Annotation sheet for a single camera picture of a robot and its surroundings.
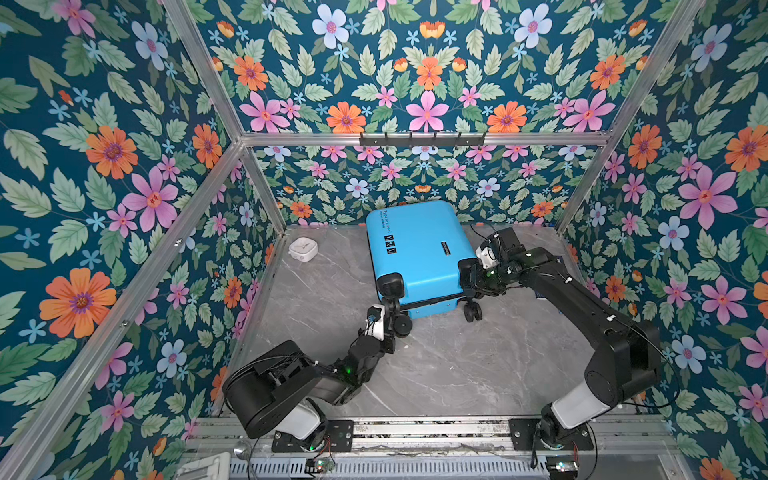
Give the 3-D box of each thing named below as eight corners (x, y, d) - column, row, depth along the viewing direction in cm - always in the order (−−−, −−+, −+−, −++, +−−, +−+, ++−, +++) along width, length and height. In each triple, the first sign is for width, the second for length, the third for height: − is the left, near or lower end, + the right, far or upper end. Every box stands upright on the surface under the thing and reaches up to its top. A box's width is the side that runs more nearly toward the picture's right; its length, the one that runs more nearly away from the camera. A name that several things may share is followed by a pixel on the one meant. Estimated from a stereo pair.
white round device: (288, 263, 111) (284, 256, 108) (294, 244, 117) (291, 237, 114) (315, 263, 111) (312, 256, 108) (320, 244, 117) (318, 237, 114)
